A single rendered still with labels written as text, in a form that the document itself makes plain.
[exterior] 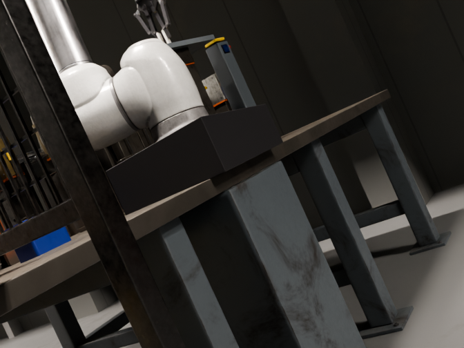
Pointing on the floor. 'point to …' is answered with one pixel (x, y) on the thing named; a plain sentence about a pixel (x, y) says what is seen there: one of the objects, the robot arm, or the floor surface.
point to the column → (269, 266)
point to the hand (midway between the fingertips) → (164, 40)
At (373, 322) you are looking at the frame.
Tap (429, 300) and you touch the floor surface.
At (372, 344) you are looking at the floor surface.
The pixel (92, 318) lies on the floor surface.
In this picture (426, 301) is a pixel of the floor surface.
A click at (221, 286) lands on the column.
